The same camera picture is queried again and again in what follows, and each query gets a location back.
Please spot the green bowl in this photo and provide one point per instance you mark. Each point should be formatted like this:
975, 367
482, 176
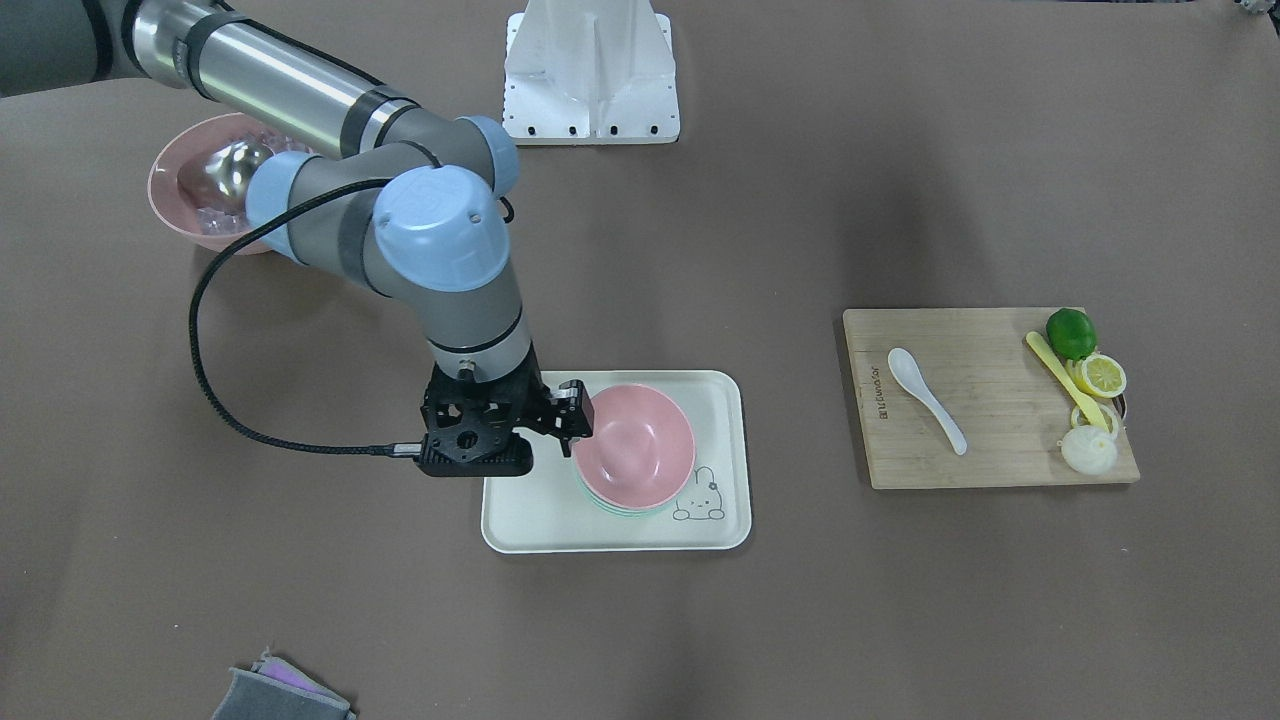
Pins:
622, 512

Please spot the large pink ice bowl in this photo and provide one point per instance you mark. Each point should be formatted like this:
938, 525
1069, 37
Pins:
176, 189

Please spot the lemon ring slice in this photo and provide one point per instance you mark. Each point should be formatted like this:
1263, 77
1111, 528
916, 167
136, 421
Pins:
1112, 415

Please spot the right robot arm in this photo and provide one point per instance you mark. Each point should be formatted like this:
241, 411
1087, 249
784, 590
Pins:
386, 194

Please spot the white ceramic spoon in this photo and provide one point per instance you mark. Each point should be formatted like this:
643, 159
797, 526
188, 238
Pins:
907, 373

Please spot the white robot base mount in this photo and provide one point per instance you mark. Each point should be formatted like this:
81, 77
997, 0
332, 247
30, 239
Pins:
582, 73

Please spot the cream rabbit tray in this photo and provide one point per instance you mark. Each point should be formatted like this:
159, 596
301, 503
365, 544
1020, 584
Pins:
550, 510

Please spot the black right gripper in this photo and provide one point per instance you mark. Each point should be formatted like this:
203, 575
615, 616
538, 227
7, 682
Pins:
562, 408

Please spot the yellow plastic knife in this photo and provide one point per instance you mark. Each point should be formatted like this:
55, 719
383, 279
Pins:
1088, 407

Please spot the metal ice scoop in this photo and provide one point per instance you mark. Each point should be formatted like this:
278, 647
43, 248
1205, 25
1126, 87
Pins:
228, 173

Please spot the green lime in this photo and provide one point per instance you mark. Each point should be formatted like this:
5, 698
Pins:
1071, 334

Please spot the bamboo cutting board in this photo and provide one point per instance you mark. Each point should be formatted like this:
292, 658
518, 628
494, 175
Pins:
1012, 411

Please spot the small pink bowl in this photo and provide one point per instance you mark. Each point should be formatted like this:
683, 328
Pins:
643, 450

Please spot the grey purple folded cloth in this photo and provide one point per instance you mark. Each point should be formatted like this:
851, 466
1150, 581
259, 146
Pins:
273, 688

